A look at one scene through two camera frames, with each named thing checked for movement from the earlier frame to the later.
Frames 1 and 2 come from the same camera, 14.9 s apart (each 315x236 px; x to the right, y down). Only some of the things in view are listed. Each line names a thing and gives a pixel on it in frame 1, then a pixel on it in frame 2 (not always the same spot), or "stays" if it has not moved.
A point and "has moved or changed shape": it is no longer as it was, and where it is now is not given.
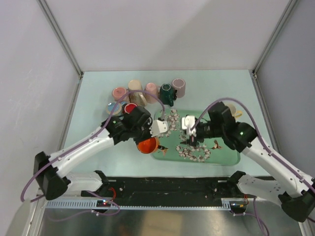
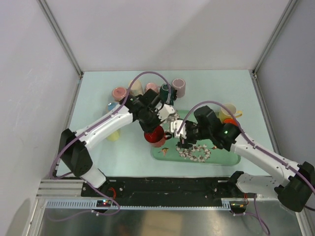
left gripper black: [147, 124] -> [148, 128]
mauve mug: [179, 84] stays
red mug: [128, 107] has moved or changed shape
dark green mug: [168, 95] stays
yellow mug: [236, 113] stays
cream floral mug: [136, 94] stays
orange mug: [148, 146] has moved or changed shape
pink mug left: [118, 92] stays
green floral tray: [175, 148] stays
